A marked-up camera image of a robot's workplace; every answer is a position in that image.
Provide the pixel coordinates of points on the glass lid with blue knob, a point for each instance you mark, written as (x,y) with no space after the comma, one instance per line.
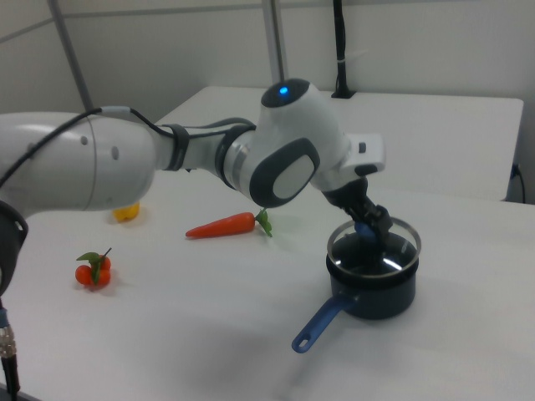
(401,250)

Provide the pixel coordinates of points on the dark blue saucepan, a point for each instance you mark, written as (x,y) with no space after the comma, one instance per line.
(376,296)

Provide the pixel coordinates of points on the white table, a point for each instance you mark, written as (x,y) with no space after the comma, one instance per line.
(439,138)

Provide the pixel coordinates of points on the orange toy carrot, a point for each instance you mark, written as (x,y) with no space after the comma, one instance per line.
(225,225)

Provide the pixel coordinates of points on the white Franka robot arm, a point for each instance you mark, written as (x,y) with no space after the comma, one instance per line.
(167,150)

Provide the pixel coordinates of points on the black pole with clamp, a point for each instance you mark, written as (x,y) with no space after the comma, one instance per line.
(342,50)

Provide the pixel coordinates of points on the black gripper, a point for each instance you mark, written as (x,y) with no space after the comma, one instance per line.
(355,198)

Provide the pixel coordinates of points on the toy tomato cluster with leaves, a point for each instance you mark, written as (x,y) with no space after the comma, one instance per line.
(93,271)

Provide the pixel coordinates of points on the yellow toy bell pepper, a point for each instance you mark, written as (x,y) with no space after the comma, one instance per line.
(125,213)

